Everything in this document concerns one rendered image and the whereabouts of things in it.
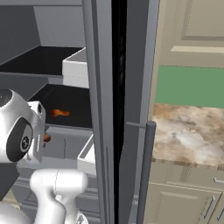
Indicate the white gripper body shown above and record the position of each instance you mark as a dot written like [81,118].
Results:
[38,145]

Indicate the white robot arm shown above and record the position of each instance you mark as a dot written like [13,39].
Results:
[58,186]

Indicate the brown chicken drumstick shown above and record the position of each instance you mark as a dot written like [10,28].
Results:
[58,113]
[47,138]

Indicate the grey fridge drawer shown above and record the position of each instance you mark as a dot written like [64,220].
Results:
[68,143]

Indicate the white fridge door bin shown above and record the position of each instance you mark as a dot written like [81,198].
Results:
[76,71]
[87,160]

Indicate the black fridge shelf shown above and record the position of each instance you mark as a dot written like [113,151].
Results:
[70,99]
[40,59]

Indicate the grey fridge door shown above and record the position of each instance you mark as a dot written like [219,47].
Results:
[99,87]

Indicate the grey fridge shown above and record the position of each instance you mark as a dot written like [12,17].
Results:
[58,23]

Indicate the beige drawer front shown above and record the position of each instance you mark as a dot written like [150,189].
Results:
[186,175]

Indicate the beige wall cupboard door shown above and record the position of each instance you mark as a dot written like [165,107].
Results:
[175,29]

